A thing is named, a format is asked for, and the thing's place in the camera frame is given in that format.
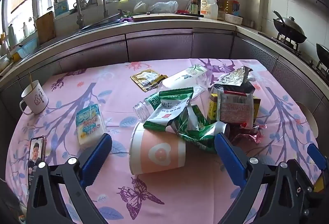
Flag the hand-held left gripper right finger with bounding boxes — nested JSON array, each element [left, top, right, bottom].
[[214, 133, 306, 224]]

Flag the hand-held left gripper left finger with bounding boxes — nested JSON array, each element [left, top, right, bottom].
[[27, 133, 113, 224]]

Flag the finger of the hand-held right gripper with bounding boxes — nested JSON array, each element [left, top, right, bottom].
[[307, 144, 326, 172], [288, 159, 316, 190]]

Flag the silver foil snack bag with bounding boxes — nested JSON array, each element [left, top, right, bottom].
[[211, 66, 255, 94]]

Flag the red foil wrapper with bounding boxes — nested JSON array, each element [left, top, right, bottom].
[[229, 122, 268, 148]]

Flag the tissue pack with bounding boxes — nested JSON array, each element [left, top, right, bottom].
[[76, 104, 106, 148]]

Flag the crumpled green foil wrapper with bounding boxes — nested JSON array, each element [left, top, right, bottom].
[[171, 104, 230, 154]]

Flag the white round plate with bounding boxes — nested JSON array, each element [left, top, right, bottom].
[[295, 101, 319, 140]]

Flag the white red snack packet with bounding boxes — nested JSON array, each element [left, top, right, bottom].
[[218, 90, 255, 129]]

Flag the small yellow snack wrapper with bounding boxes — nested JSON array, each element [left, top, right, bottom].
[[253, 97, 262, 121]]

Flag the pink floral tablecloth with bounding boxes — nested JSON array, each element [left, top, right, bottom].
[[5, 59, 324, 224]]

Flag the pink paper cup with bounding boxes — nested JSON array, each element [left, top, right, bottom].
[[129, 122, 186, 175]]

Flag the smartphone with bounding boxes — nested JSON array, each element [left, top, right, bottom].
[[27, 136, 47, 190]]

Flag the green white snack wrapper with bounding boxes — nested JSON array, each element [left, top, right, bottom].
[[142, 87, 194, 132]]

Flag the white enamel mug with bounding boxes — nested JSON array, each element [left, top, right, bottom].
[[20, 80, 49, 115]]

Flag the clear plastic bottle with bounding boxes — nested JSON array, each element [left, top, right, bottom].
[[133, 64, 214, 121]]

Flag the gold brown sachet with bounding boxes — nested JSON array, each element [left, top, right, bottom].
[[130, 69, 168, 92]]

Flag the black frying pan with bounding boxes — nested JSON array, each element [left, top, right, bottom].
[[316, 43, 329, 65]]

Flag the gas stove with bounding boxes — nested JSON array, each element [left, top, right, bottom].
[[258, 32, 329, 78]]

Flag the grey kitchen cabinets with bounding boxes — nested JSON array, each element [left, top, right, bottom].
[[0, 25, 329, 123]]

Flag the black wok with lid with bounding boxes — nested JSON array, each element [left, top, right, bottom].
[[272, 10, 308, 44]]

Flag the blue plastic basin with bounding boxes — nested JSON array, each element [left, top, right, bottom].
[[15, 39, 39, 59]]

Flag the steel sink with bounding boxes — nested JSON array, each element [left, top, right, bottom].
[[77, 14, 128, 32]]

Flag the white plastic basket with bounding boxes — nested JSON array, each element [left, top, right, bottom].
[[225, 13, 243, 25]]

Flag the wooden cutting board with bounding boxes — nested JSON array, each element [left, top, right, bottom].
[[35, 11, 56, 46]]

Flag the square steel faucet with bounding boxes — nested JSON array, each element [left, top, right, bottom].
[[55, 0, 85, 29]]

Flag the white milk jug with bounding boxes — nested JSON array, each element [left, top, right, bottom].
[[200, 0, 219, 20]]

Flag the long flat cutting board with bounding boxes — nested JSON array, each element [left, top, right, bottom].
[[131, 13, 205, 22]]

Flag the yellow cooking oil bottle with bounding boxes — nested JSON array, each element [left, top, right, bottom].
[[218, 0, 241, 15]]

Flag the blue label detergent jug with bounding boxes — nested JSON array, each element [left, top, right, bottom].
[[53, 0, 70, 18]]

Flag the curved steel faucet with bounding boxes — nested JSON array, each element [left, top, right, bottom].
[[83, 0, 107, 18]]

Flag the green glass bottle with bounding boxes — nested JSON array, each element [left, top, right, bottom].
[[191, 0, 201, 15]]

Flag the clear plastic bag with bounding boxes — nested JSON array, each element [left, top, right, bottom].
[[134, 1, 178, 14]]

